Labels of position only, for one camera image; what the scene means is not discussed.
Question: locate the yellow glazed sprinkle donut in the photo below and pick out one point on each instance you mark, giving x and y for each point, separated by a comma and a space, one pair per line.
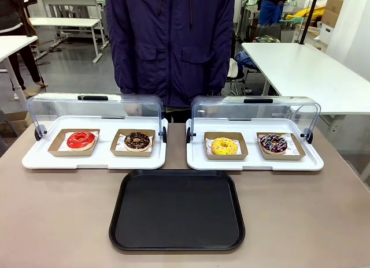
216, 148

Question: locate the dark donut colourful sprinkles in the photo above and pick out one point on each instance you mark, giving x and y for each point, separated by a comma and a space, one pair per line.
266, 143

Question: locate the black lid hinge knob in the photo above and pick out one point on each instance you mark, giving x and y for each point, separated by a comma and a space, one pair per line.
37, 134
188, 135
164, 135
308, 137

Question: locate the clear plastic display lid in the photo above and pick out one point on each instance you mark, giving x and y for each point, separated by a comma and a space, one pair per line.
57, 106

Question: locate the brown cardboard donut tray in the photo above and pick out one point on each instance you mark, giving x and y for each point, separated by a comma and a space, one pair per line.
283, 157
130, 154
55, 151
225, 157

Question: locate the black serving tray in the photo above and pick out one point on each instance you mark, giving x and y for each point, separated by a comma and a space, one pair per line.
176, 210

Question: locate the background person blue apron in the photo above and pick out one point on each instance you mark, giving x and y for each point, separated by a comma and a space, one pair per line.
270, 12

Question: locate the yellow cloth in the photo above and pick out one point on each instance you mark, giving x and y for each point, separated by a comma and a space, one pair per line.
309, 14

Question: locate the person's left hand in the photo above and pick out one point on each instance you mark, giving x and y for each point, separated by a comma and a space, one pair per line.
213, 109

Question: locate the person's right hand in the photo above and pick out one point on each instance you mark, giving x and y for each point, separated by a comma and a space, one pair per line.
134, 109

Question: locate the brown cardboard box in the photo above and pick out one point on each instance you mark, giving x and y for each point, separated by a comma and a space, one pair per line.
17, 123
332, 8

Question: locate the clear plastic container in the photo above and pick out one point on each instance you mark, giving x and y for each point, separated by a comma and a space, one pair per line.
231, 112

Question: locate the black stand pole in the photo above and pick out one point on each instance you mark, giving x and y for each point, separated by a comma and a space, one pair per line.
307, 22

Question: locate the person in navy jacket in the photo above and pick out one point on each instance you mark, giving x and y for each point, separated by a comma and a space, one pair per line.
170, 42

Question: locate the large white table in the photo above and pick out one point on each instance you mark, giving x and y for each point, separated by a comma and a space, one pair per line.
303, 68

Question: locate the red glazed donut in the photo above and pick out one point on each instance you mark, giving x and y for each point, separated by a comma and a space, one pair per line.
73, 142

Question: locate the chocolate donut yellow sprinkles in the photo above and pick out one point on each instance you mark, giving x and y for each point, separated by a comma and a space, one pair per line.
130, 143

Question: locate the white storage box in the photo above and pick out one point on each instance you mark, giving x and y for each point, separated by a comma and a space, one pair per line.
326, 34

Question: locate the background person dark clothes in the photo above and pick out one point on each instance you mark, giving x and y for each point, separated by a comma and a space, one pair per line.
13, 16

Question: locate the white printed paper liner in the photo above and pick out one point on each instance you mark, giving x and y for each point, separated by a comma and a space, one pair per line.
291, 148
208, 141
120, 141
62, 148

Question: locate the office chair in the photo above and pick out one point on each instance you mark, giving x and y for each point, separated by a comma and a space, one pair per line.
240, 74

